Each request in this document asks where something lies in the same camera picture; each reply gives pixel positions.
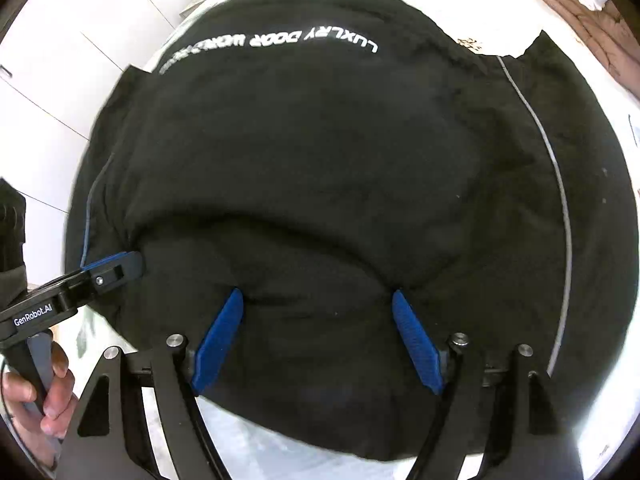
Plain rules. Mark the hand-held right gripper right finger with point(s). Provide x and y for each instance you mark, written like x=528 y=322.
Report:
x=417 y=345

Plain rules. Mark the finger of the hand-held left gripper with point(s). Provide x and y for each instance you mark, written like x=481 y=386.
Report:
x=115 y=270

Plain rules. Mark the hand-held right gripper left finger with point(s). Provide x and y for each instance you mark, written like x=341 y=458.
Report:
x=220 y=340

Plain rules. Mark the black hooded jacket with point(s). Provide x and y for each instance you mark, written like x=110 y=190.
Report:
x=325 y=160

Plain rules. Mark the person's left hand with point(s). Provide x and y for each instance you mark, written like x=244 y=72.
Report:
x=62 y=400

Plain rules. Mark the person's dark clothing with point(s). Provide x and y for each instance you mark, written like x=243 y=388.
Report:
x=10 y=235

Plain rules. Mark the white wardrobe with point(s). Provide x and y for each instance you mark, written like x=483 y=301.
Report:
x=60 y=25

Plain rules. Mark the brown folded quilt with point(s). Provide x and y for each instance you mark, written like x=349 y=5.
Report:
x=607 y=30

